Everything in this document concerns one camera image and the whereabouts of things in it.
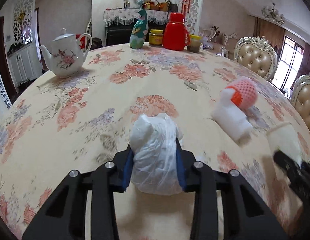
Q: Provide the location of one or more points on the white ornate sofa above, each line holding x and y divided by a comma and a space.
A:
215, 41

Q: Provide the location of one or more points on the yellow label jar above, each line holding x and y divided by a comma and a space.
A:
155, 37

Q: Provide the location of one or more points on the far beige tufted chair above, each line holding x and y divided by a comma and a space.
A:
256, 54

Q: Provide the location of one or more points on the red gift bag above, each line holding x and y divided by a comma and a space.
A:
84, 41

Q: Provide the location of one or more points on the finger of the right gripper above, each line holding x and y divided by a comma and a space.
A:
298, 174

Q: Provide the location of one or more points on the chandelier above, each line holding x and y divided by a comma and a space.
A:
273, 15

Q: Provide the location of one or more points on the white floral teapot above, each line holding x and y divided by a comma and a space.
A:
66, 58

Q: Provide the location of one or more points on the brown curtains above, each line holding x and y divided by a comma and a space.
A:
273, 33

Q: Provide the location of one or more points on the torn paper cup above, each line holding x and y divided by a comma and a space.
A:
283, 137

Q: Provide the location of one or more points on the white plastic bag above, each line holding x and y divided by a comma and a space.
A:
153, 142

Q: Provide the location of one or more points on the red thermos jug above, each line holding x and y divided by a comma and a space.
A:
176, 36

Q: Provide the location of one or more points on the black handbag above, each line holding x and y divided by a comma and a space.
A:
170, 7

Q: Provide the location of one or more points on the beige tufted chair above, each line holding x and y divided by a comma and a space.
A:
256, 54
301, 98

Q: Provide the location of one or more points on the near beige tufted chair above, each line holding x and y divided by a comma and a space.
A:
301, 98

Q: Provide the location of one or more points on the teal ceramic vase bottle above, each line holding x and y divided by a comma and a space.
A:
139, 32

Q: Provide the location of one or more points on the black piano with lace cover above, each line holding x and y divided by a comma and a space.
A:
119, 23

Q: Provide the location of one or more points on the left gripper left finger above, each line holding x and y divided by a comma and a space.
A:
63, 214

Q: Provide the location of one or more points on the dark contents glass jar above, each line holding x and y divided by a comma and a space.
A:
194, 44

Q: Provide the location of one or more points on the white cabinet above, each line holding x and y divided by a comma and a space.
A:
25, 64

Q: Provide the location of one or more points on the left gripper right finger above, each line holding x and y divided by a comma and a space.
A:
245, 214

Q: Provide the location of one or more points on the white carved screen panel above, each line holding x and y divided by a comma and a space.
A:
191, 9

